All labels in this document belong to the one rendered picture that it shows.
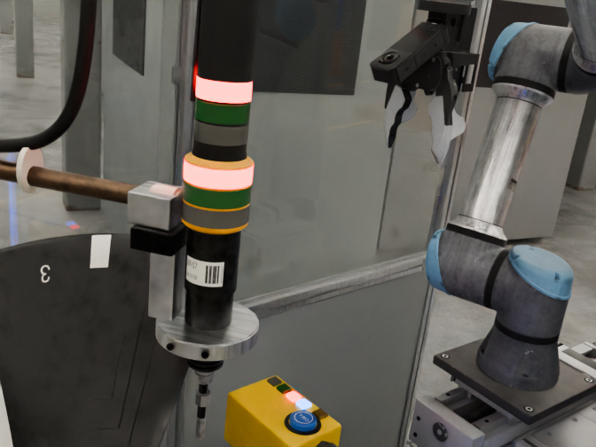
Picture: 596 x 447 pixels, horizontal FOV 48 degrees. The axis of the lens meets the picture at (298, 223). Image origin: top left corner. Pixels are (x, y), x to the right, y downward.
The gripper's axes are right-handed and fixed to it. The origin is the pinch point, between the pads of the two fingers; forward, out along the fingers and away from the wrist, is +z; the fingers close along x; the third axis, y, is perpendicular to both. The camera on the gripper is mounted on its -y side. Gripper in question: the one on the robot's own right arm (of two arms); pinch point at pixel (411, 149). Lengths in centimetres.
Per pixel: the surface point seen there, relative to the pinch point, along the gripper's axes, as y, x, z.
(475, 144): 317, 195, 69
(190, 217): -53, -25, -6
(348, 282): 41, 45, 49
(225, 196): -51, -27, -8
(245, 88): -50, -26, -14
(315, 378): 34, 46, 75
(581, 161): 589, 245, 120
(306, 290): 27, 45, 48
